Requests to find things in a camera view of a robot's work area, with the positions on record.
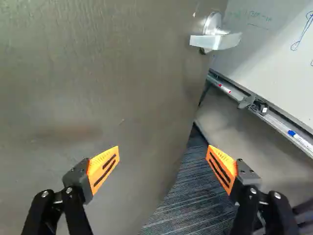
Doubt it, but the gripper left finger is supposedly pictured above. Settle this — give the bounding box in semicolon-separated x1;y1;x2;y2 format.
21;145;120;235

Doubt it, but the black door with lever handle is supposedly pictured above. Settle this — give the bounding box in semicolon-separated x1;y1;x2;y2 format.
0;0;243;235

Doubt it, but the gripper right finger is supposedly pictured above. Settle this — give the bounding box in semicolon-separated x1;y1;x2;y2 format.
205;144;300;235

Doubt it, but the whiteboard with metal tray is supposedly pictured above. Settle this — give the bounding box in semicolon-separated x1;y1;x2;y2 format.
206;0;313;160

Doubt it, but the grey whiteboard eraser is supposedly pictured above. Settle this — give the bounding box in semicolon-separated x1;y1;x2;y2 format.
237;94;257;110

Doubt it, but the blue capped marker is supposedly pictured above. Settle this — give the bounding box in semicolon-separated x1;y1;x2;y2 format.
287;129;313;150

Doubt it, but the red capped marker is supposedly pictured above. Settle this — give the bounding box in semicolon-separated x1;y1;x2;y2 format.
216;82;233;95

